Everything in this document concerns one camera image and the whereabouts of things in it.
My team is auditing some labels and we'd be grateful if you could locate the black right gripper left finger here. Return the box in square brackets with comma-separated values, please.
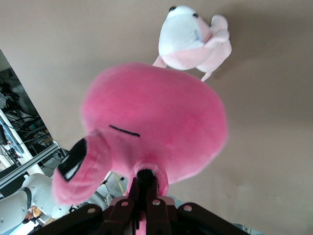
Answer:
[102, 170, 147, 235]

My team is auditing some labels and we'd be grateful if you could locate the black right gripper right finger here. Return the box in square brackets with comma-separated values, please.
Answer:
[146, 170, 179, 235]

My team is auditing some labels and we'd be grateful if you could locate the pink round plush toy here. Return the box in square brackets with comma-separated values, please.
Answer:
[51, 61, 230, 206]

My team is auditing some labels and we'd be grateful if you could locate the metal equipment rack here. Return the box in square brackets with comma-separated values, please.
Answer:
[0, 48, 62, 196]

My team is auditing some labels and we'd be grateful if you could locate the light pink white plush dog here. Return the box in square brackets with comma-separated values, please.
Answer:
[153, 5, 232, 83]

